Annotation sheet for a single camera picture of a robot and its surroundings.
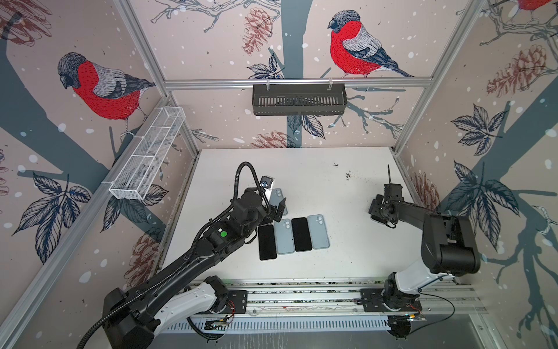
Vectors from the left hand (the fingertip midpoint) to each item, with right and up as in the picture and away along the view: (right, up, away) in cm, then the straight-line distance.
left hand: (272, 193), depth 72 cm
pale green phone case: (+4, -20, +16) cm, 26 cm away
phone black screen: (+11, -19, +18) cm, 29 cm away
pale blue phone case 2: (+19, -19, +19) cm, 33 cm away
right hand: (+47, -12, +24) cm, 54 cm away
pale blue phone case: (0, -5, +31) cm, 32 cm away
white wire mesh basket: (-48, +15, +7) cm, 50 cm away
